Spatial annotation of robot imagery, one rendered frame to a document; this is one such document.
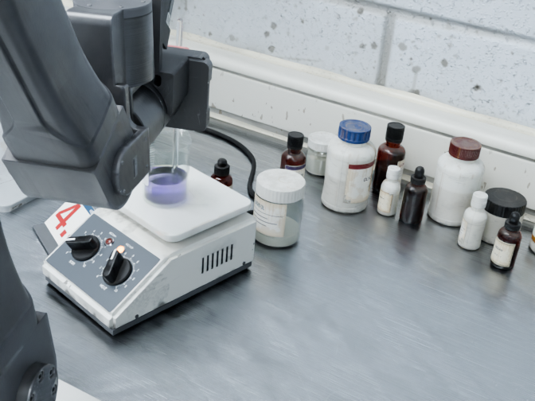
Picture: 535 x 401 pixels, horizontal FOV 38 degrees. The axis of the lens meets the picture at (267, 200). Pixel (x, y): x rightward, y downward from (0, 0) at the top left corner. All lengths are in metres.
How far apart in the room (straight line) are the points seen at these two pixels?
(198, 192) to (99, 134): 0.37
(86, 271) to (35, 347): 0.35
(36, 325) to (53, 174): 0.11
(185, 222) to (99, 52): 0.30
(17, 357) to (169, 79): 0.27
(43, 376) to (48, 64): 0.18
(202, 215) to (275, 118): 0.41
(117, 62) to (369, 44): 0.64
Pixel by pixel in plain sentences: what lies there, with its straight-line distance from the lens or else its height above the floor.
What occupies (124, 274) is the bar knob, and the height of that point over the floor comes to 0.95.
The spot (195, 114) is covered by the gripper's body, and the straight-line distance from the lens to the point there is 0.69.
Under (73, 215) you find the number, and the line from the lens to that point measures 0.94.
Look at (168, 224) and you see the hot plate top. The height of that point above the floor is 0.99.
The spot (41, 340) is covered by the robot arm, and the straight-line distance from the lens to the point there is 0.48.
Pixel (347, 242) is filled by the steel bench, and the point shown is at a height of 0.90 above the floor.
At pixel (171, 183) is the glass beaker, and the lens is 0.81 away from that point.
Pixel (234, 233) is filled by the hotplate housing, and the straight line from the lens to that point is 0.84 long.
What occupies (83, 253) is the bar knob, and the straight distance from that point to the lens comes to 0.83.
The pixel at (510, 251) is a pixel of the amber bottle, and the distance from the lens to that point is 0.96.
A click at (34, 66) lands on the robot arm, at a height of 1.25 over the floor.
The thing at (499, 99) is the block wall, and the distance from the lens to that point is 1.10.
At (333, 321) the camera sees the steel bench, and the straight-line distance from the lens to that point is 0.83.
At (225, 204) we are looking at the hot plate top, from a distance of 0.84.
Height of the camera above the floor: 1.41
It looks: 29 degrees down
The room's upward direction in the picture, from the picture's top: 5 degrees clockwise
